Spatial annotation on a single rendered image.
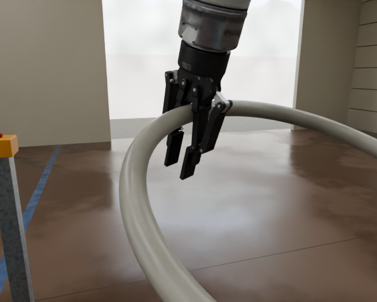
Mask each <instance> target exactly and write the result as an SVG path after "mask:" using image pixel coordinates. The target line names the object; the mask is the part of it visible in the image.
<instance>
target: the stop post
mask: <svg viewBox="0 0 377 302"><path fill-rule="evenodd" d="M18 151H19V148H18V143H17V135H3V136H1V137H0V231H1V238H2V245H3V249H4V256H5V263H6V267H7V274H8V281H9V285H10V292H11V299H12V302H35V300H34V292H33V287H32V279H31V271H30V266H29V258H28V251H27V246H26V238H25V230H24V225H23V218H22V209H21V205H20V197H19V189H18V184H17V176H16V168H15V163H14V155H15V154H16V153H17V152H18Z"/></svg>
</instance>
